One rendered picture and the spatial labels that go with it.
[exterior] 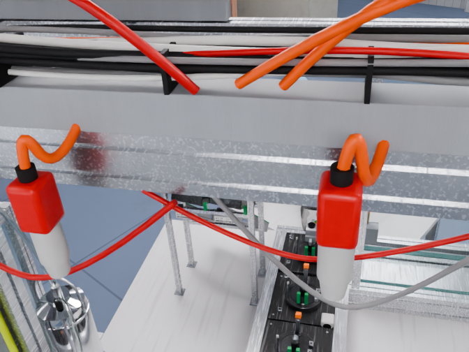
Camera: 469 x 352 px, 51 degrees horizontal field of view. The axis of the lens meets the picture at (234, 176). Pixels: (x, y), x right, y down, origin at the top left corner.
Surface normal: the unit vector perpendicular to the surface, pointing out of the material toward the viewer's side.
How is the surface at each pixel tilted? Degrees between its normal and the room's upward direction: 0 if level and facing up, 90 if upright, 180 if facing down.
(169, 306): 0
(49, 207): 90
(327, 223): 90
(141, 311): 0
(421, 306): 90
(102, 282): 0
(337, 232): 90
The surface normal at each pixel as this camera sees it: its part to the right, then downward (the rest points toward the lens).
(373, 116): -0.23, 0.54
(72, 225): -0.06, -0.84
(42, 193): 0.97, 0.08
